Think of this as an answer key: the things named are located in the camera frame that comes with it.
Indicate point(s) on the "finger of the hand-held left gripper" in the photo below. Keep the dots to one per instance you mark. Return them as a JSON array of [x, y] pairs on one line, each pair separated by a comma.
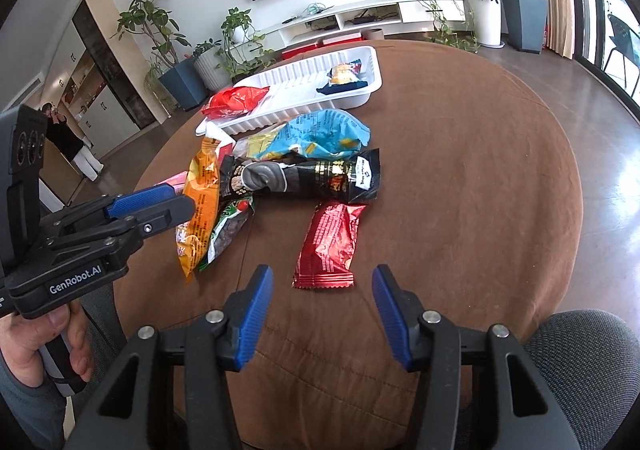
[[142, 198], [167, 217]]

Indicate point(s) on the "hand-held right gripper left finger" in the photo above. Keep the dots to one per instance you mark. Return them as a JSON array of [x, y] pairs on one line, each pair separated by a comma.
[[257, 315]]

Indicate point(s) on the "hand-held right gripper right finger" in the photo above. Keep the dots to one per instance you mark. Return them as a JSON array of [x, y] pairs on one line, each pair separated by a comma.
[[390, 320]]

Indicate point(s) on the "orange snack packet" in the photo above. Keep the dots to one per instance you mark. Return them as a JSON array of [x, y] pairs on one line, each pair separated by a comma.
[[200, 210]]

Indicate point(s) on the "pink snack packet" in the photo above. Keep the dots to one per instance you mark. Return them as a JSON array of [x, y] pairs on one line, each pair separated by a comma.
[[176, 179]]

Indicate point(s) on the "green snack packet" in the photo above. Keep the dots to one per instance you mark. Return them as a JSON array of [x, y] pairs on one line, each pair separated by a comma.
[[225, 230]]

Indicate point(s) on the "metallic red snack packet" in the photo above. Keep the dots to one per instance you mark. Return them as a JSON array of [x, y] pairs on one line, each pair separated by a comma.
[[327, 245]]

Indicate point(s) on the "black snack packet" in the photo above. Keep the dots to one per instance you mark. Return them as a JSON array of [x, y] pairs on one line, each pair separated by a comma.
[[310, 178]]

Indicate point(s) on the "light blue snack packet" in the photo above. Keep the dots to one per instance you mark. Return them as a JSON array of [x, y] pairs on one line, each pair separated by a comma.
[[320, 130]]

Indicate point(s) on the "white plastic tray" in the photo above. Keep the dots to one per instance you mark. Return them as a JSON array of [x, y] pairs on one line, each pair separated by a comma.
[[300, 75]]

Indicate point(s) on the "person's left forearm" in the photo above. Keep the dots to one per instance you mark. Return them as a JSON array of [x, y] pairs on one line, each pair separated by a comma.
[[25, 415]]

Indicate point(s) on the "person's left hand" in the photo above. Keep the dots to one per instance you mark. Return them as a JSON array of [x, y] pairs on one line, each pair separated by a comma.
[[25, 345]]

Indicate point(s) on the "gold snack packet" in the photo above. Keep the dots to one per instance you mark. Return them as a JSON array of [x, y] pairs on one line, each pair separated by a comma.
[[260, 143]]

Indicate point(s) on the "leafy plant in blue pot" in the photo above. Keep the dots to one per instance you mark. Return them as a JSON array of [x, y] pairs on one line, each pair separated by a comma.
[[182, 83]]

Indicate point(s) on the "bright red snack bag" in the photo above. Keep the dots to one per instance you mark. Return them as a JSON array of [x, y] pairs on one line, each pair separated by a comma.
[[235, 100]]

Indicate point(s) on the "plant in ribbed grey pot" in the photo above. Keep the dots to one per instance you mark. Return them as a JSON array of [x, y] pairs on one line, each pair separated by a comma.
[[210, 70]]

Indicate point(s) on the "grey mesh office chair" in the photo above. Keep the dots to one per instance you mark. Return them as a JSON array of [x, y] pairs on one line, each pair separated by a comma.
[[585, 370]]

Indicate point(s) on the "red box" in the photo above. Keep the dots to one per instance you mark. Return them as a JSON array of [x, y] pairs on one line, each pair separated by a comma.
[[300, 52], [340, 37]]

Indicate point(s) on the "blue yellow chip packet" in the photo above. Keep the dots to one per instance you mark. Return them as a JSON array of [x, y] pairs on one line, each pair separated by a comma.
[[345, 78]]

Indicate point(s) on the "brown cylindrical bin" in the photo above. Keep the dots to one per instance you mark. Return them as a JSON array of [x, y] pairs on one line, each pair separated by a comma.
[[372, 34]]

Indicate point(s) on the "black set-top box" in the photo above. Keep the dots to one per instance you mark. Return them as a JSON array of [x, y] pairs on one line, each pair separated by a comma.
[[366, 20]]

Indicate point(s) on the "white television console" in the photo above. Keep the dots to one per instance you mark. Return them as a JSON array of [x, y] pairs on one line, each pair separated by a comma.
[[385, 5]]

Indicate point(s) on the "plant in tall white pot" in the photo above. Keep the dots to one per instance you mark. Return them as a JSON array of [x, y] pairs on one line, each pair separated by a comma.
[[487, 20]]

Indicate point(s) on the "teal outdoor chair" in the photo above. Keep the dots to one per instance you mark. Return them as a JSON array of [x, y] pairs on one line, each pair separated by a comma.
[[622, 45]]

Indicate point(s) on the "wooden wall cabinet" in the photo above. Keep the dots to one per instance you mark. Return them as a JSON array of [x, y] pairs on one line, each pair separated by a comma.
[[107, 55]]

